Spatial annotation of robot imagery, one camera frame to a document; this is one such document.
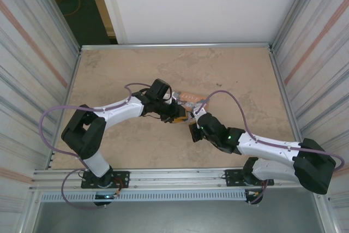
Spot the aluminium table end rail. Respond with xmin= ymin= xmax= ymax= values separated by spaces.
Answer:
xmin=80 ymin=42 xmax=273 ymax=51

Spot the aluminium table side rail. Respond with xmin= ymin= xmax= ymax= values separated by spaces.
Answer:
xmin=49 ymin=49 xmax=83 ymax=170
xmin=268 ymin=49 xmax=311 ymax=166

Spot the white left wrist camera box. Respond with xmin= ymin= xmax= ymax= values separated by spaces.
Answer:
xmin=163 ymin=92 xmax=178 ymax=106

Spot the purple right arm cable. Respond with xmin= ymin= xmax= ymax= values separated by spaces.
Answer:
xmin=196 ymin=90 xmax=345 ymax=205

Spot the orange floor cable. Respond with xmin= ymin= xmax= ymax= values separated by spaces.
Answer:
xmin=64 ymin=0 xmax=82 ymax=17

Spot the red orange wire bundle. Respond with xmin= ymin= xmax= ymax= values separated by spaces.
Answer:
xmin=112 ymin=177 xmax=129 ymax=199
xmin=245 ymin=180 xmax=269 ymax=198

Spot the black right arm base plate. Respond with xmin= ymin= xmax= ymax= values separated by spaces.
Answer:
xmin=224 ymin=169 xmax=274 ymax=187

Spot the grey metal sheet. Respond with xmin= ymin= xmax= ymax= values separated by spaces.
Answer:
xmin=32 ymin=200 xmax=327 ymax=233

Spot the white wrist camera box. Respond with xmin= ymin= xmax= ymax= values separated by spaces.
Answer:
xmin=163 ymin=92 xmax=178 ymax=106
xmin=191 ymin=106 xmax=207 ymax=121

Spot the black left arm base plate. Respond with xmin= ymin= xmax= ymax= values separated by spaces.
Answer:
xmin=81 ymin=170 xmax=130 ymax=189

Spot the grey slotted cable duct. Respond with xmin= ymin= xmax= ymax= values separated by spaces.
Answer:
xmin=40 ymin=190 xmax=248 ymax=203

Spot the wooden door frame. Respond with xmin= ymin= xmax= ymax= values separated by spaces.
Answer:
xmin=83 ymin=0 xmax=118 ymax=43

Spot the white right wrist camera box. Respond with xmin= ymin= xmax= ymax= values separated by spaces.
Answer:
xmin=191 ymin=106 xmax=207 ymax=121

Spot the orange LOVE bear tin box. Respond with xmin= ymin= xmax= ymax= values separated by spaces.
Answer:
xmin=174 ymin=90 xmax=211 ymax=123

